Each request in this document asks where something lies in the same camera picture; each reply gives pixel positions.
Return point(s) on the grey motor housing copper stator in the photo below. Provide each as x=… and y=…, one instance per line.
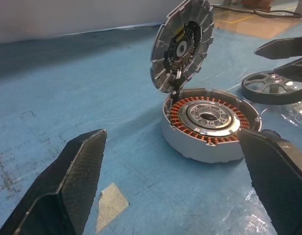
x=180, y=143

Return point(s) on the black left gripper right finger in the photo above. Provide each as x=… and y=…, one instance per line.
x=275, y=176

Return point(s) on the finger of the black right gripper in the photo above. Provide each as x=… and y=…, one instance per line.
x=283, y=49
x=295, y=71

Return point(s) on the grey motor cover circuit board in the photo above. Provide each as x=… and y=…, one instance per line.
x=160, y=49

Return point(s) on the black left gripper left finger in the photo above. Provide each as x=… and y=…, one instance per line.
x=67, y=191

